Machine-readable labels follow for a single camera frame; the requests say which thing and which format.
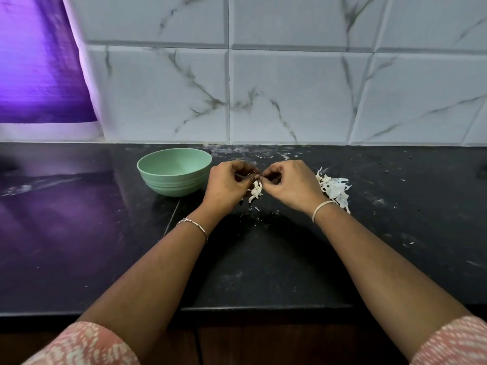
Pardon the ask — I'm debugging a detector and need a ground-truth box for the silver left wrist bracelet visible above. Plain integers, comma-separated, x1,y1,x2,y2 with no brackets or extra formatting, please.
177,217,210,243

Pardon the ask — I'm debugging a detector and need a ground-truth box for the pile of white garlic peels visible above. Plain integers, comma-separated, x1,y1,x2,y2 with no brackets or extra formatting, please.
315,166,353,215

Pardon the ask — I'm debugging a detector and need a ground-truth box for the pink patterned sleeve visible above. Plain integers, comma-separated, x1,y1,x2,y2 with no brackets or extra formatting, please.
410,315,487,365
21,321,142,365

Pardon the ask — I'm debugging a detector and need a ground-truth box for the garlic clove cluster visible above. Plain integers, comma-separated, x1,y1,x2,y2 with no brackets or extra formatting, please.
247,179,264,204

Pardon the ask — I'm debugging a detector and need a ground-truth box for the person's left hand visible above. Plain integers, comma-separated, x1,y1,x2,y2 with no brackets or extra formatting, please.
199,159,262,222

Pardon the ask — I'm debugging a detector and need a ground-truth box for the person's left forearm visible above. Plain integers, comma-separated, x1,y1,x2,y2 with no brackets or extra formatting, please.
76,212,222,350

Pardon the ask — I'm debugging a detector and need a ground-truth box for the person's right forearm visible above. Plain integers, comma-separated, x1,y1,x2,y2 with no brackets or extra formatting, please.
314,205,473,360

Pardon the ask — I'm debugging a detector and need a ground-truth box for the person's right hand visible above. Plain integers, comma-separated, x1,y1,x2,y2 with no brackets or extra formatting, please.
260,159,330,218

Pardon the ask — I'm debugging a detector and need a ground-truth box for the purple cloth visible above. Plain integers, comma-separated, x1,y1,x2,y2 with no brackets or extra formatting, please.
0,0,99,124

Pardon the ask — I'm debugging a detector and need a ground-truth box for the pink patterned left sleeve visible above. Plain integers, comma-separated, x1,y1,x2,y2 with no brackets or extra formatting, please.
21,321,142,365

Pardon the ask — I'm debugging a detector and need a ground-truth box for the pink patterned right sleeve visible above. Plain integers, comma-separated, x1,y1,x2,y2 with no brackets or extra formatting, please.
410,315,487,365

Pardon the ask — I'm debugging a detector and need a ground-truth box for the mint green bowl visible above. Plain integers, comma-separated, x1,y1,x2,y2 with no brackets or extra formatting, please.
136,147,214,198

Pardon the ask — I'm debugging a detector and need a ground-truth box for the silver wrist bracelet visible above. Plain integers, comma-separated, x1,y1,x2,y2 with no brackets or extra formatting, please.
311,199,338,224
177,217,210,243

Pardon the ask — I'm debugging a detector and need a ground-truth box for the silver right wrist bracelet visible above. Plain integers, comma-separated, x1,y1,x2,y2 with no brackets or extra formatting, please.
311,199,338,224

